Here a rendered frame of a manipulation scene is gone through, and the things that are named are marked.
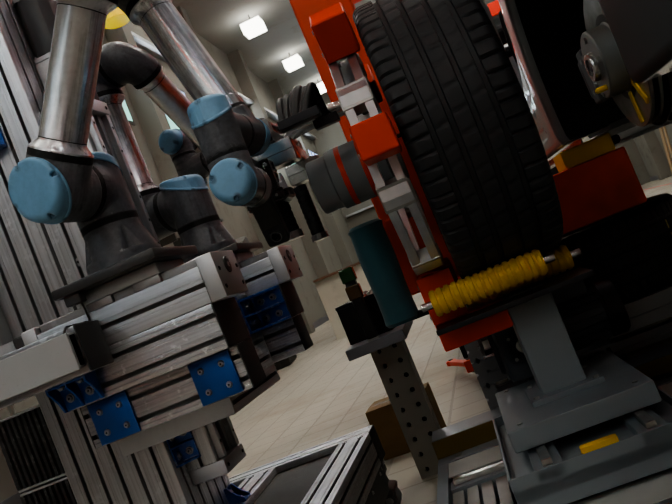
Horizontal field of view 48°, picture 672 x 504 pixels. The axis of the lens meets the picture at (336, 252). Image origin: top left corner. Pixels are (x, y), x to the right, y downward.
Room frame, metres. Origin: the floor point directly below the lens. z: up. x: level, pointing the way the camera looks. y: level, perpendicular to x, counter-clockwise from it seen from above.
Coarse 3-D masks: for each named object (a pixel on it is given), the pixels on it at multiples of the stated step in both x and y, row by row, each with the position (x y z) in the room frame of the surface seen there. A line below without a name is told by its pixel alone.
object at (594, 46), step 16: (592, 0) 1.60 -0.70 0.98; (592, 16) 1.64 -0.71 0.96; (592, 32) 1.57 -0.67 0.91; (608, 32) 1.55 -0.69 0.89; (592, 48) 1.58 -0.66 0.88; (608, 48) 1.54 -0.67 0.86; (608, 64) 1.54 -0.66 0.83; (624, 64) 1.54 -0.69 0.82; (592, 80) 1.68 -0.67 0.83; (608, 80) 1.56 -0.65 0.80; (624, 80) 1.56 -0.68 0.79; (656, 80) 1.48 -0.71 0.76; (608, 96) 1.61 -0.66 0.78; (624, 96) 1.66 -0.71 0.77; (640, 96) 1.55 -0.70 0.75; (656, 96) 1.52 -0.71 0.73; (624, 112) 1.71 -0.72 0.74; (656, 112) 1.56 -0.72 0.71
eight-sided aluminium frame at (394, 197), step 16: (336, 64) 1.55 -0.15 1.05; (352, 64) 1.52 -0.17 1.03; (336, 80) 1.51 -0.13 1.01; (368, 80) 1.87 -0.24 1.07; (352, 96) 1.46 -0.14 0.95; (368, 96) 1.46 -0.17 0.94; (352, 112) 1.46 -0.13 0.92; (400, 176) 1.46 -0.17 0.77; (384, 192) 1.46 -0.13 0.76; (400, 192) 1.46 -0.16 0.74; (416, 192) 1.96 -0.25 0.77; (384, 208) 1.48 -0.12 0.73; (400, 208) 1.48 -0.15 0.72; (416, 208) 1.49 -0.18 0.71; (400, 224) 1.51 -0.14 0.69; (416, 224) 1.52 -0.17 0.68; (400, 240) 1.54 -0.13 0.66; (416, 240) 1.90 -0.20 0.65; (432, 240) 1.56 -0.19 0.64; (416, 256) 1.58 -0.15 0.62; (432, 256) 1.59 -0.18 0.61; (416, 272) 1.62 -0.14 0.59
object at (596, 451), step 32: (640, 416) 1.45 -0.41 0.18; (512, 448) 1.70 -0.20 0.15; (544, 448) 1.50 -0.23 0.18; (576, 448) 1.53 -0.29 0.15; (608, 448) 1.41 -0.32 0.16; (640, 448) 1.40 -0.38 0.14; (512, 480) 1.43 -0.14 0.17; (544, 480) 1.43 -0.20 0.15; (576, 480) 1.42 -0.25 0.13; (608, 480) 1.41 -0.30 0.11
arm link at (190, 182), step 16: (192, 176) 1.97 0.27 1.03; (160, 192) 2.00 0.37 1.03; (176, 192) 1.95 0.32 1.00; (192, 192) 1.95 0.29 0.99; (208, 192) 2.00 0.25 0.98; (160, 208) 1.97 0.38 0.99; (176, 208) 1.95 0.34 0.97; (192, 208) 1.95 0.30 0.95; (208, 208) 1.97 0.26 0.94; (176, 224) 1.97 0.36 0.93
